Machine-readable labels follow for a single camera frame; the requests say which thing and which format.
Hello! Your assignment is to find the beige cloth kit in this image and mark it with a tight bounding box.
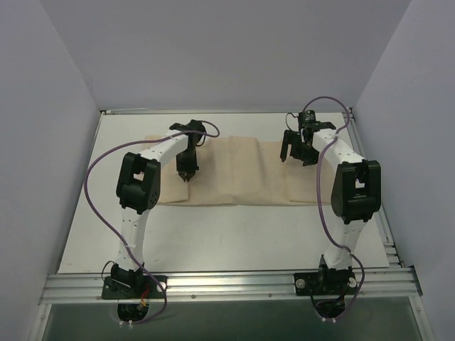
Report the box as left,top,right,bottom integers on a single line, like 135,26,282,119
159,136,334,206

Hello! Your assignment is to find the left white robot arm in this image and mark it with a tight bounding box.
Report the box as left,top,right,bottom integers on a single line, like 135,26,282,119
111,120,206,298

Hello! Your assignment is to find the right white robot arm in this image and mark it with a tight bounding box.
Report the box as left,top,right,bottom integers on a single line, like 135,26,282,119
280,110,381,293

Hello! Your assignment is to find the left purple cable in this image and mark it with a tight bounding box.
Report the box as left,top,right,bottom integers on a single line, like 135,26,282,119
85,120,220,326

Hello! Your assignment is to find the back aluminium rail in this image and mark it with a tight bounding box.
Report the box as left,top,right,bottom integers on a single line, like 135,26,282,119
100,107,353,115

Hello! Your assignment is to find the aluminium rail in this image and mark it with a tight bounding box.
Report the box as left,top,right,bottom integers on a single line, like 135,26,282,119
100,107,353,115
39,267,420,304

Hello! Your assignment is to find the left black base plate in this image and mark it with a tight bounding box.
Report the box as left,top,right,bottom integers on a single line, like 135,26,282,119
101,275,168,300

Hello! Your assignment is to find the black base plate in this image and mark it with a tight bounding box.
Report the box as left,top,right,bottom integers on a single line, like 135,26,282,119
293,271,358,296
101,275,168,300

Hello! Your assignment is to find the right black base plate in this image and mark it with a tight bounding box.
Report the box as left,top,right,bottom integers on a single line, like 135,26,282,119
293,271,358,296

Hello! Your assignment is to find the front aluminium rail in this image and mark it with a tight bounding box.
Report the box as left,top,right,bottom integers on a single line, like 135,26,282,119
39,267,420,304

